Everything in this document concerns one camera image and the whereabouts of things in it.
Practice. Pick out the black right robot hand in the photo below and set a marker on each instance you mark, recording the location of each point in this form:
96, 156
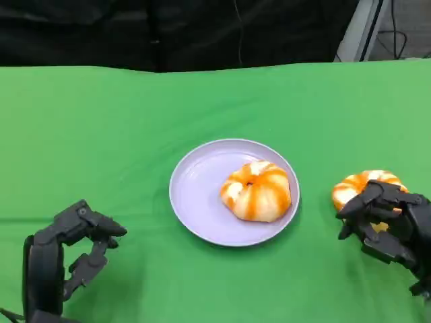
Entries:
415, 228

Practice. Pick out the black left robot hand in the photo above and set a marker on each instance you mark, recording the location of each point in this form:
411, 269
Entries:
43, 269

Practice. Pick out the orange white toy bread roll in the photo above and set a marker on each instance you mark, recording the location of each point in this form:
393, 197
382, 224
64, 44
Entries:
259, 198
347, 190

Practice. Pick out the lilac plate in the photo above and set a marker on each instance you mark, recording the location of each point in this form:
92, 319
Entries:
198, 188

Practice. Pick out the green table cloth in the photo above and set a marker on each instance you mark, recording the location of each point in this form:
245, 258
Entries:
215, 107

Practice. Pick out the black backdrop curtain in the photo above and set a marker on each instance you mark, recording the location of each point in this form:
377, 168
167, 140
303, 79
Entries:
101, 33

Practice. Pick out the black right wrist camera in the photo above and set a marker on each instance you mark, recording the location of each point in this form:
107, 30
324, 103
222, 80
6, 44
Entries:
422, 288

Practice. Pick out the grey metal frame post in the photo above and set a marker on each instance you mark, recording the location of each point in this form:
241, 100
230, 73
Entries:
363, 30

